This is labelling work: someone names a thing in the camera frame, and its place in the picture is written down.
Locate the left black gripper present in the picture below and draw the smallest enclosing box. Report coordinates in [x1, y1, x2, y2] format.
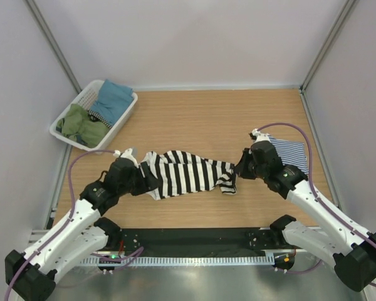
[118, 161, 161, 196]

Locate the black white striped garment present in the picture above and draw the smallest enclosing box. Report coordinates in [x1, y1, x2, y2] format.
[141, 150, 237, 200]

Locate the blue white striped tank top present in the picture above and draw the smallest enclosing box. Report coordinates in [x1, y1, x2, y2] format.
[268, 135, 309, 174]

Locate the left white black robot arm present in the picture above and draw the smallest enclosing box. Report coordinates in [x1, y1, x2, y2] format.
[4, 151, 159, 300]

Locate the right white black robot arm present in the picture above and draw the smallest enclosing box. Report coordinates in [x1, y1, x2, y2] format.
[235, 140, 376, 292]

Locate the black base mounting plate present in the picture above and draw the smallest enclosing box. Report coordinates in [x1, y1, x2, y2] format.
[113, 228, 292, 258]

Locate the dark striped garment in basket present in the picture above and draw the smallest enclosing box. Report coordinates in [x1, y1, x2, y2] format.
[88, 110, 112, 129]

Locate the teal folded cloth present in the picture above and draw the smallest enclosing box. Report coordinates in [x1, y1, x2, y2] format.
[89, 80, 134, 126]

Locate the olive green garment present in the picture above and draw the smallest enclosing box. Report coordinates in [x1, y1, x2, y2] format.
[55, 104, 110, 148]

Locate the white plastic laundry basket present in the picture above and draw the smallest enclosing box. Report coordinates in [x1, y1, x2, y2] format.
[50, 80, 138, 151]

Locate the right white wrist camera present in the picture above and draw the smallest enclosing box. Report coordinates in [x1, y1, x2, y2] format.
[249, 129, 270, 143]

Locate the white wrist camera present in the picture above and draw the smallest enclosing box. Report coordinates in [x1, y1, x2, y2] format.
[249, 129, 270, 143]
[113, 147, 138, 166]

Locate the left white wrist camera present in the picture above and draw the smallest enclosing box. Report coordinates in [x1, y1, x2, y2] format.
[113, 147, 138, 166]

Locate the white slotted cable duct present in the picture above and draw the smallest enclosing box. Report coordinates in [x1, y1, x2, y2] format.
[78, 255, 274, 268]

